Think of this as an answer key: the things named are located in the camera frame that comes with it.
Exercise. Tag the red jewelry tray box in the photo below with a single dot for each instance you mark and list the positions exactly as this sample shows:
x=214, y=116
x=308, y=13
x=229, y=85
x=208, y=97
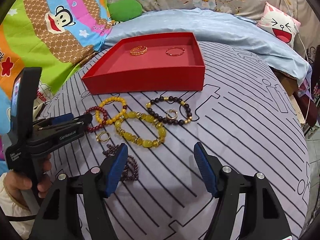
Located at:
x=140, y=64

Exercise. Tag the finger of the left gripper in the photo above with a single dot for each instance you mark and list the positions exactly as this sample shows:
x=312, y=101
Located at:
x=62, y=118
x=78, y=124

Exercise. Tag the cartoon monkey blanket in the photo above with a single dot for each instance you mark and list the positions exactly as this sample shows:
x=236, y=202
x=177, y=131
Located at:
x=57, y=35

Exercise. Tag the white sleeve forearm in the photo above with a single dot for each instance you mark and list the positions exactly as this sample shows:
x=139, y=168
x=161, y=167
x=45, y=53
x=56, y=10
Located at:
x=11, y=207

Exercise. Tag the light blue quilt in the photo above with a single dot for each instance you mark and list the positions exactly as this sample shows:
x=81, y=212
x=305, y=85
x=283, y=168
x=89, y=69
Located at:
x=217, y=27

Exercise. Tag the white pink cat cushion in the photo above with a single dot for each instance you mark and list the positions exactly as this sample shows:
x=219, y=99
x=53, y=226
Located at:
x=279, y=24

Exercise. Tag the green plush pillow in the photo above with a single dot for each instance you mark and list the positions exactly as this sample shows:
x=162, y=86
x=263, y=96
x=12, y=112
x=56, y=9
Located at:
x=124, y=10

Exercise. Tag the gold hoop earring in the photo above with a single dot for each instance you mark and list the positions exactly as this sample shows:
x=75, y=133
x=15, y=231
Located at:
x=171, y=114

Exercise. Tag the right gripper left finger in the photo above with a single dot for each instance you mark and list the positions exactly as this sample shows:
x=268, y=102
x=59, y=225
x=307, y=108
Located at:
x=58, y=217

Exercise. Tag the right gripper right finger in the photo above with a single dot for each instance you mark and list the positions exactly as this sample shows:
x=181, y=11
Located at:
x=263, y=217

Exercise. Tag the left hand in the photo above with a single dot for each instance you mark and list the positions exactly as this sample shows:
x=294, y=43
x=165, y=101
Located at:
x=15, y=183

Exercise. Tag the rose gold bangle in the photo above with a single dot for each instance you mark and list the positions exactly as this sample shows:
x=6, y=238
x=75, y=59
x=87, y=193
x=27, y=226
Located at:
x=175, y=51

